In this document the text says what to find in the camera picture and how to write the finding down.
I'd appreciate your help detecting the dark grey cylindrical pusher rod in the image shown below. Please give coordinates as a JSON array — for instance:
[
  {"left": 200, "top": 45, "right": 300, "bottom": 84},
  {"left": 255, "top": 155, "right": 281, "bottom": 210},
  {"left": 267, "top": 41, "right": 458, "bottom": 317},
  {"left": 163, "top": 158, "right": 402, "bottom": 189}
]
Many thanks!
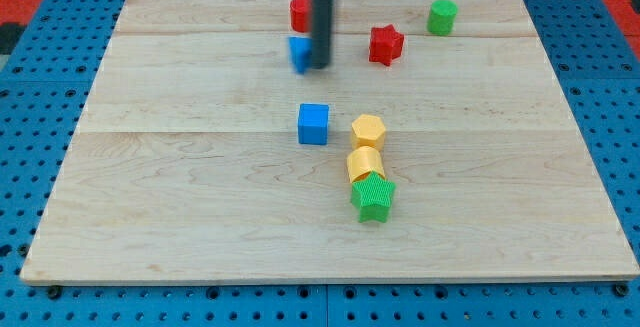
[{"left": 311, "top": 0, "right": 334, "bottom": 69}]

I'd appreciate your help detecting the blue cube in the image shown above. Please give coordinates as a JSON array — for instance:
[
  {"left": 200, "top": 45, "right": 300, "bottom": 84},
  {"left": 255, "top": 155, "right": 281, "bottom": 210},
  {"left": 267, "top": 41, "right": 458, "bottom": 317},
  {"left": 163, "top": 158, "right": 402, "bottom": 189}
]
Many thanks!
[{"left": 297, "top": 103, "right": 329, "bottom": 145}]

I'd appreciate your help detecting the blue triangle block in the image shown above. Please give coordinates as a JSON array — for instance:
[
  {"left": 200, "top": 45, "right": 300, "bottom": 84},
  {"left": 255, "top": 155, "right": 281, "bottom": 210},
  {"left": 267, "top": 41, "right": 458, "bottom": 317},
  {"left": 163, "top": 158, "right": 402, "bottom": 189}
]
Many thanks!
[{"left": 288, "top": 36, "right": 312, "bottom": 75}]

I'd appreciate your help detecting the red cylinder block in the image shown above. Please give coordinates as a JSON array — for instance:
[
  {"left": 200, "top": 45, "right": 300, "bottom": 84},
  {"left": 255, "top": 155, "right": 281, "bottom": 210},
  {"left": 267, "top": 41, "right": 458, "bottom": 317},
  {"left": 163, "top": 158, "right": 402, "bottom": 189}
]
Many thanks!
[{"left": 289, "top": 0, "right": 312, "bottom": 33}]

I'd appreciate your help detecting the red star block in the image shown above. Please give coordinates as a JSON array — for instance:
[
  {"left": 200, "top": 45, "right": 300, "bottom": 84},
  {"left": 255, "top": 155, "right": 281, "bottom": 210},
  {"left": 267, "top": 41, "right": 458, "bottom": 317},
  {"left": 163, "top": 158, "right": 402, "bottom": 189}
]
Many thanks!
[{"left": 368, "top": 24, "right": 405, "bottom": 67}]

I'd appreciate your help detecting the green cylinder block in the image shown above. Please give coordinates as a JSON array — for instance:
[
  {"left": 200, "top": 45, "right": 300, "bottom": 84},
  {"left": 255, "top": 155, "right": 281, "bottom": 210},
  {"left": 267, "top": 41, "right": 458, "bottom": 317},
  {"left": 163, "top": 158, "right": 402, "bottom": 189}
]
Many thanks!
[{"left": 426, "top": 0, "right": 458, "bottom": 36}]

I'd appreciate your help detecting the yellow hexagon block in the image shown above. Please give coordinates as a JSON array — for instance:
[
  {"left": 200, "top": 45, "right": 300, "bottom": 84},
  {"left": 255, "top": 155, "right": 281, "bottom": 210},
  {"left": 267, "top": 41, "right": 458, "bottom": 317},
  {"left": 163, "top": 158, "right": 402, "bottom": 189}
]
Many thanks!
[{"left": 350, "top": 114, "right": 386, "bottom": 151}]

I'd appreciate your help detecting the yellow cylinder block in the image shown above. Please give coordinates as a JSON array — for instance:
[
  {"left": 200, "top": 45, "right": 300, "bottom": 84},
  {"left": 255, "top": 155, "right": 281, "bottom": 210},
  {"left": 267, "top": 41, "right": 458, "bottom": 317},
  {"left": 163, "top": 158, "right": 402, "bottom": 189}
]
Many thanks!
[{"left": 346, "top": 146, "right": 386, "bottom": 183}]

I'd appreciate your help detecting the light wooden board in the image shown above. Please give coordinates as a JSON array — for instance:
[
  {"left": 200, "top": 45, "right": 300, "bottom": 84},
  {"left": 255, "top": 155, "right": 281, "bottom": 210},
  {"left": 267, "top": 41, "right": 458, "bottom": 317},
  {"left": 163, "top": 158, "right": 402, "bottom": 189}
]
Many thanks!
[{"left": 21, "top": 0, "right": 639, "bottom": 286}]

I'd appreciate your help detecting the green star block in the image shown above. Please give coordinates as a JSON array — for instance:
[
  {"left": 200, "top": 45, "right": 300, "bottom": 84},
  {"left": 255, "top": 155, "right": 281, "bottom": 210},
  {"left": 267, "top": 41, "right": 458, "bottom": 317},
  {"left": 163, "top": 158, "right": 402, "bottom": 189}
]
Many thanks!
[{"left": 350, "top": 172, "right": 396, "bottom": 223}]

